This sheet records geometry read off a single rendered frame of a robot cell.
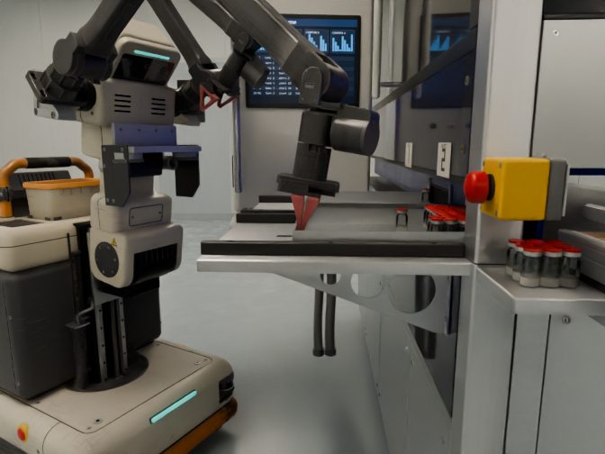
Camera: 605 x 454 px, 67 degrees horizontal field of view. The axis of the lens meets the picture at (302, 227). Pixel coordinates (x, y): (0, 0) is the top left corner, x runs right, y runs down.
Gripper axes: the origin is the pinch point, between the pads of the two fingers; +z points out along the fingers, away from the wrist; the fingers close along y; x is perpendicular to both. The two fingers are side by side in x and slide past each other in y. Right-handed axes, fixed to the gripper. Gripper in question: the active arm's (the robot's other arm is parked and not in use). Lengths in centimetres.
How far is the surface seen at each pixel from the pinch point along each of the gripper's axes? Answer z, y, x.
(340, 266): 1.8, 6.9, -11.5
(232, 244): 2.0, -9.7, -8.7
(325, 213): -0.8, 4.1, 19.1
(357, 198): -2, 13, 53
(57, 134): 32, -366, 542
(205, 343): 98, -44, 148
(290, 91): -31, -14, 87
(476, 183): -13.5, 20.4, -20.3
